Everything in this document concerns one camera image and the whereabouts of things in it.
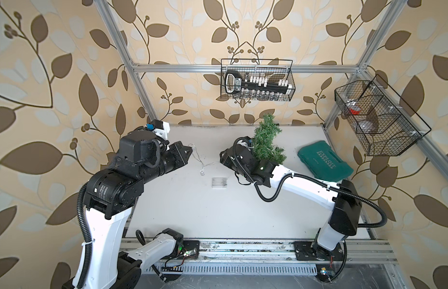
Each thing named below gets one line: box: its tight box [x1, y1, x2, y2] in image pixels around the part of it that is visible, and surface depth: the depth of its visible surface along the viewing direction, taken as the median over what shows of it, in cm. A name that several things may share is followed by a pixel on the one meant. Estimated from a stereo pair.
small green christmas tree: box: [252, 113, 287, 164], surface depth 74 cm
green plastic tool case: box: [297, 140, 355, 182], surface depth 98 cm
